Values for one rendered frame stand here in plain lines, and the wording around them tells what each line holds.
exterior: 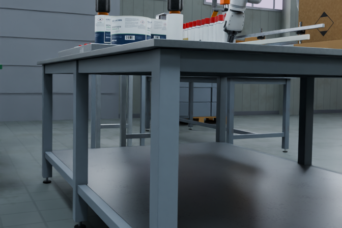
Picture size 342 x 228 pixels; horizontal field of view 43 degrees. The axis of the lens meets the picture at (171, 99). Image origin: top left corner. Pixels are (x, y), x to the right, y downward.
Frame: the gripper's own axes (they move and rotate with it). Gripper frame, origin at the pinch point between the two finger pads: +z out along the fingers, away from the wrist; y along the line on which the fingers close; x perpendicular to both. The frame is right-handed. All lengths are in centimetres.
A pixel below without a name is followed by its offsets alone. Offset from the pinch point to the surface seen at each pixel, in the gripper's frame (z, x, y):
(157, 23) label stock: 1.0, -31.5, 30.0
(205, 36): 5.2, -23.2, 2.4
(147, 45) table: -20, 93, 85
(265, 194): 53, 66, 8
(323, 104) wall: 259, -499, -601
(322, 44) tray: -20, 79, 13
